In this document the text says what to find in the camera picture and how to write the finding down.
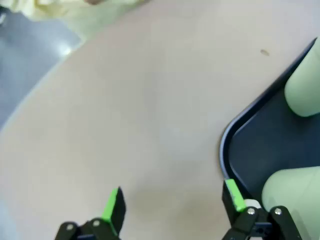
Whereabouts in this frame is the black plastic serving tray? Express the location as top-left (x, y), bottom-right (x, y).
top-left (219, 37), bottom-right (320, 208)

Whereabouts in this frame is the person in yellow shirt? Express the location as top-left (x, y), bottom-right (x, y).
top-left (9, 0), bottom-right (151, 38)

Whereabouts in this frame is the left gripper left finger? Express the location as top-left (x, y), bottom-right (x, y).
top-left (54, 186), bottom-right (128, 240)

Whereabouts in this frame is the light green plastic cup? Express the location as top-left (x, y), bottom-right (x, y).
top-left (284, 37), bottom-right (320, 118)
top-left (261, 166), bottom-right (320, 240)

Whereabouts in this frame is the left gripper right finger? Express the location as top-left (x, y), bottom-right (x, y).
top-left (221, 178), bottom-right (303, 240)

